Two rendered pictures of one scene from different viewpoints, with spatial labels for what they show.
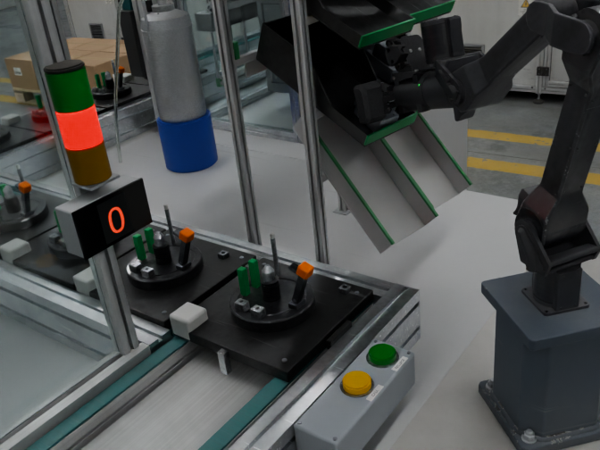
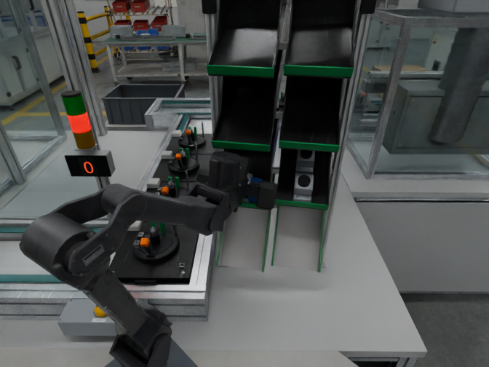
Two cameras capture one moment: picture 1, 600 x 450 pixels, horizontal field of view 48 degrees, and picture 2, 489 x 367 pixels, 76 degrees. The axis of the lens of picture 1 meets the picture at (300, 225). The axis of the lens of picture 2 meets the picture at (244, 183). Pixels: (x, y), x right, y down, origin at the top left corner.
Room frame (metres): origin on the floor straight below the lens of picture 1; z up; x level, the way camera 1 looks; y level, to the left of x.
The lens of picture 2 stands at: (0.70, -0.67, 1.67)
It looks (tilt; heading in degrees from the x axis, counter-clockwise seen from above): 33 degrees down; 51
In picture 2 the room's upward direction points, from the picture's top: straight up
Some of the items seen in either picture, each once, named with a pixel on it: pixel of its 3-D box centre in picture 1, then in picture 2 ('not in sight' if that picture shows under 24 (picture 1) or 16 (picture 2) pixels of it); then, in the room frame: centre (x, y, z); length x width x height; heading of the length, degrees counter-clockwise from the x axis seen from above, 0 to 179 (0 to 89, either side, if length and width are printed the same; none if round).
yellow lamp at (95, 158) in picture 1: (88, 161); (84, 137); (0.86, 0.27, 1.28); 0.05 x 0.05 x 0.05
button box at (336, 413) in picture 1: (358, 402); (106, 317); (0.73, -0.05, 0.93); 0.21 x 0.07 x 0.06; 141
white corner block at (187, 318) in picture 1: (189, 320); (134, 226); (0.92, 0.20, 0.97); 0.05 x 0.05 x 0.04; 51
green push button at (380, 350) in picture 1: (382, 356); not in sight; (0.78, -0.10, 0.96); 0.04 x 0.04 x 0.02
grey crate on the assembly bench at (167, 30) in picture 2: not in sight; (174, 30); (3.59, 4.93, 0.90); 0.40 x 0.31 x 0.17; 144
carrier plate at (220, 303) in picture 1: (273, 312); (157, 249); (0.93, 0.06, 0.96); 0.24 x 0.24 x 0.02; 51
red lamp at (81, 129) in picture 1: (79, 125); (79, 121); (0.86, 0.27, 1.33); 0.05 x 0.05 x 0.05
